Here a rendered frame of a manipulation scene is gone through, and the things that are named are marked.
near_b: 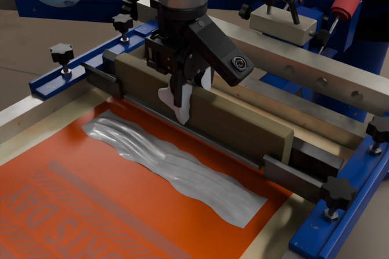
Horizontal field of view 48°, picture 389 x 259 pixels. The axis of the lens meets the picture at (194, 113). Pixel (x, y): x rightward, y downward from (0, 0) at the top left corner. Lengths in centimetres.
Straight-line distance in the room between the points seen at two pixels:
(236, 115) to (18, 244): 36
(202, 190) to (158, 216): 8
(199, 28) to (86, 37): 251
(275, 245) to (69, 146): 39
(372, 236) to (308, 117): 119
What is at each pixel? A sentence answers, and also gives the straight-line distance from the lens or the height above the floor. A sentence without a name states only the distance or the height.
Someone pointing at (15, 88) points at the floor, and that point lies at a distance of 275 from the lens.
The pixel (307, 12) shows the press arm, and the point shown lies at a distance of 104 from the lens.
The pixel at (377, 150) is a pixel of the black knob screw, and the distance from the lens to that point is 74.
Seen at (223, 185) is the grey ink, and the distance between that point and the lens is 70.
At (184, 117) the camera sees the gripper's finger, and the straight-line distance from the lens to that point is 73.
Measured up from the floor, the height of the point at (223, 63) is 114.
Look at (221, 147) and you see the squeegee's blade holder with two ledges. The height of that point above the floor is 99.
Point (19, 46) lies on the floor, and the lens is 316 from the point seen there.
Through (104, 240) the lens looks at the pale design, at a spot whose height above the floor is 95.
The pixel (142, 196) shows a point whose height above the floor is 95.
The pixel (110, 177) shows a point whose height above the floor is 95.
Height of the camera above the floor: 148
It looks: 39 degrees down
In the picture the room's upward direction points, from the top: straight up
